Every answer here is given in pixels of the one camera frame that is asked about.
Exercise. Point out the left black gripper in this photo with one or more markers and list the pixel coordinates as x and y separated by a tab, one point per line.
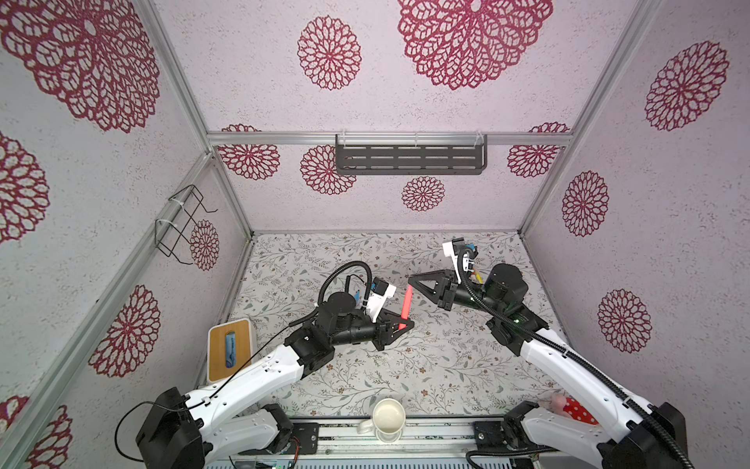
384	328

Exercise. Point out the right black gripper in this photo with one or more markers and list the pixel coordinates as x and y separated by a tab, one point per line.
447	290

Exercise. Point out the pink marker pen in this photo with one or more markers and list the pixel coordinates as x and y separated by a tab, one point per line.
406	305

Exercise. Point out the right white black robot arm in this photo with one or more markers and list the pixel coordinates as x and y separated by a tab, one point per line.
621	430

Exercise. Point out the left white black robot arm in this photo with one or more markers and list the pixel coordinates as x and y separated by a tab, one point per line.
190	430

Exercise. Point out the white ceramic mug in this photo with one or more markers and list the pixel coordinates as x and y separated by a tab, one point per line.
387	421

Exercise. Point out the pink plush toy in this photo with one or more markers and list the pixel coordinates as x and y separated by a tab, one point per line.
569	407

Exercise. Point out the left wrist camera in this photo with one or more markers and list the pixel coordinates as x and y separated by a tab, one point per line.
379	293

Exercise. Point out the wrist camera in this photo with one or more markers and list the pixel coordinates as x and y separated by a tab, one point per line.
462	256
379	293

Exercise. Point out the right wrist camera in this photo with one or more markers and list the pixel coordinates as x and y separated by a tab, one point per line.
462	256

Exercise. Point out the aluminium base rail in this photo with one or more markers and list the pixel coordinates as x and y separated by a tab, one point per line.
427	442

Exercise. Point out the dark grey wall shelf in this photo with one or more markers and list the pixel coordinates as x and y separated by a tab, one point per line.
409	160

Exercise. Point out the black wire wall rack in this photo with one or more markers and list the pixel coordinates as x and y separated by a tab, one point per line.
169	232

